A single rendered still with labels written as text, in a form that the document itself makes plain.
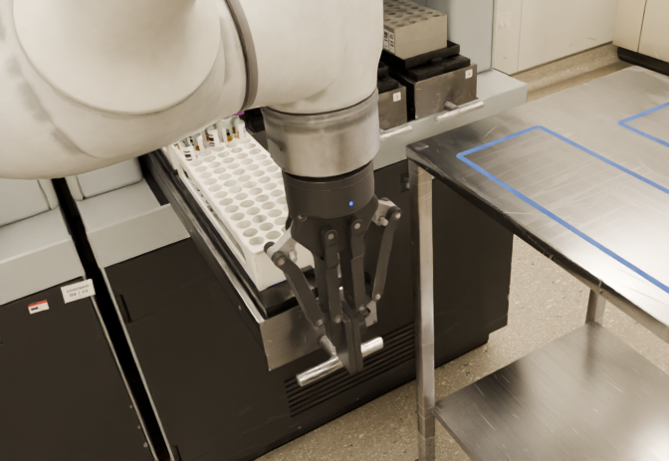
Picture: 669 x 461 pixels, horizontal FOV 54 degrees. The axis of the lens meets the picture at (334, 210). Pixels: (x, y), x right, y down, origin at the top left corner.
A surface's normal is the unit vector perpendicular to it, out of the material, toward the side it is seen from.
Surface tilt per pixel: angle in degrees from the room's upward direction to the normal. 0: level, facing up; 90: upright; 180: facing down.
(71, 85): 77
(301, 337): 90
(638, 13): 90
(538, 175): 0
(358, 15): 91
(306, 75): 105
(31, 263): 90
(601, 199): 0
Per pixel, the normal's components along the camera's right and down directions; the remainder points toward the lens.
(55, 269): 0.47, 0.45
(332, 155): 0.13, 0.54
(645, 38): -0.88, 0.33
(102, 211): -0.09, -0.83
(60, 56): -0.16, 0.39
